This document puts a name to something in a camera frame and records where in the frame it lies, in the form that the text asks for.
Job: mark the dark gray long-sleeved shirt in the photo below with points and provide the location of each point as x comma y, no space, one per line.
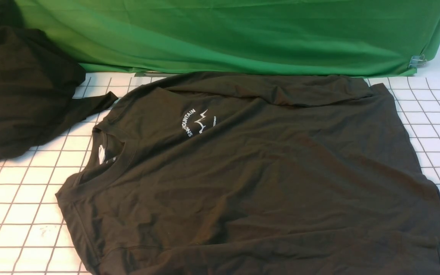
235,174

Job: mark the green backdrop cloth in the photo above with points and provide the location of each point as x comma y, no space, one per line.
362,38

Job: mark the black garment pile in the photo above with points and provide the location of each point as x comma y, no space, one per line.
38,82

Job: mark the metal binder clip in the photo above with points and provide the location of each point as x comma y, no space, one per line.
417,61

